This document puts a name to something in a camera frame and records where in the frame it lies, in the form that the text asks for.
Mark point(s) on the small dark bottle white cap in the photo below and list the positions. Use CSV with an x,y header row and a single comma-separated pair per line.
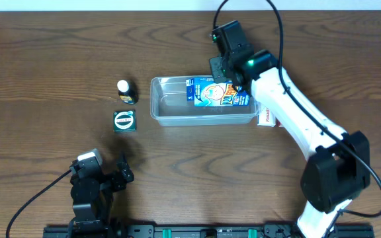
x,y
127,92

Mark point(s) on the green round-logo box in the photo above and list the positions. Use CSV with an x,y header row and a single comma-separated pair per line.
x,y
124,121

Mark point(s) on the white Panadol box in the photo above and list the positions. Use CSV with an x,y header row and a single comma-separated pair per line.
x,y
266,118

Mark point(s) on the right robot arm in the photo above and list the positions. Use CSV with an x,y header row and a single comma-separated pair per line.
x,y
338,163

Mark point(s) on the clear plastic container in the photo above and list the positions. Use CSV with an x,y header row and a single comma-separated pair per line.
x,y
170,107

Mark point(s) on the black mounting rail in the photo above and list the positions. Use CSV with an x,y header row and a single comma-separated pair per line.
x,y
207,231

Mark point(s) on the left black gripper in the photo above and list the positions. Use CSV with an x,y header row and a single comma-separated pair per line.
x,y
114,180

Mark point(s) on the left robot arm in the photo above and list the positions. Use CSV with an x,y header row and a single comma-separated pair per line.
x,y
93,197

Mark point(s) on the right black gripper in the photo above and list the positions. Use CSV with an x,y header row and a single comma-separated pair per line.
x,y
219,67

